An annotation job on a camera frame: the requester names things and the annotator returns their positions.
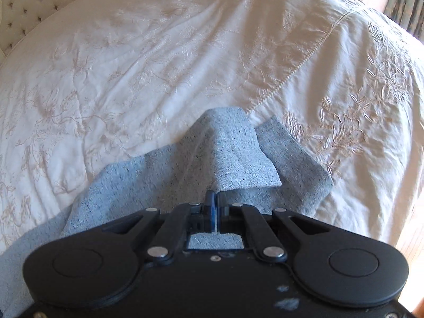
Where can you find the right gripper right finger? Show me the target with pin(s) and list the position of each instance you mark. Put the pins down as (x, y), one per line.
(229, 216)

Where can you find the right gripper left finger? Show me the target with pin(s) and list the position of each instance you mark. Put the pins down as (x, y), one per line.
(203, 214)

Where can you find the grey speckled pants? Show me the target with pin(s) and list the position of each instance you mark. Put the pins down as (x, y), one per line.
(263, 166)

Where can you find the cream embroidered bedspread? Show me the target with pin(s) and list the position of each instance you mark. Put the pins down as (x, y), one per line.
(100, 81)

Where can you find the patterned grey curtain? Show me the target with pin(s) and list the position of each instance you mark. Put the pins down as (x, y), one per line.
(408, 14)

